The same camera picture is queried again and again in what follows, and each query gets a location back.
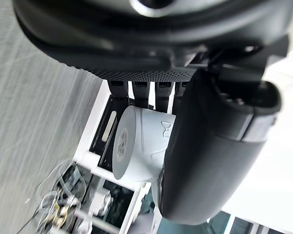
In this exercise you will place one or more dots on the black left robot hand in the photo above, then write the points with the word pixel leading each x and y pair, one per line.
pixel 146 48

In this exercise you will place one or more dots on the white paper cup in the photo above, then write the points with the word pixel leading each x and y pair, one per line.
pixel 141 146

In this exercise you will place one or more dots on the black panel with white label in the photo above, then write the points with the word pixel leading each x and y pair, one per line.
pixel 107 134

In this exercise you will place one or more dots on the white open shelf unit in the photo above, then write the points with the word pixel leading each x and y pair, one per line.
pixel 117 190

